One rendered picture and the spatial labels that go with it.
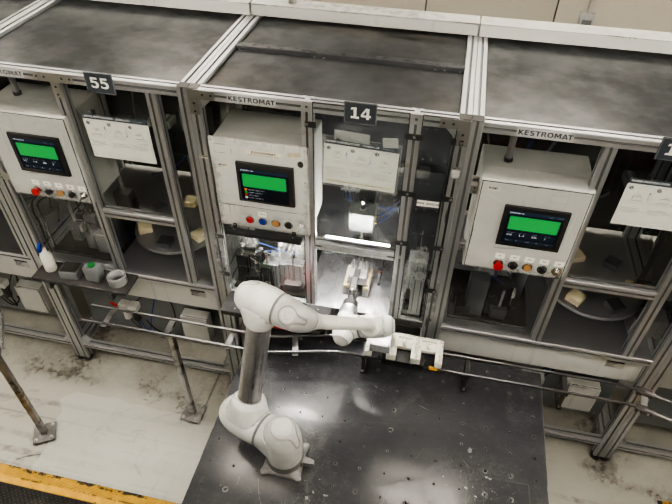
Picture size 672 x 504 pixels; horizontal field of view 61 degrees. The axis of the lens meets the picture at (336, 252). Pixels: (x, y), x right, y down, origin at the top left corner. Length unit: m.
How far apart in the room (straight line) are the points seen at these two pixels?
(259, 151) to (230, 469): 1.37
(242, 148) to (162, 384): 1.92
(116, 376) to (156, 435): 0.54
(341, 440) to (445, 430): 0.48
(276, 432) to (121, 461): 1.40
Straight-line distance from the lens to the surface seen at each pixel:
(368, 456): 2.68
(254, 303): 2.16
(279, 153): 2.34
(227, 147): 2.41
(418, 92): 2.34
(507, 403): 2.94
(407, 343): 2.79
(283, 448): 2.44
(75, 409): 3.91
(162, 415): 3.71
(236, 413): 2.50
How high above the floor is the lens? 3.05
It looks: 42 degrees down
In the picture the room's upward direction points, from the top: 1 degrees clockwise
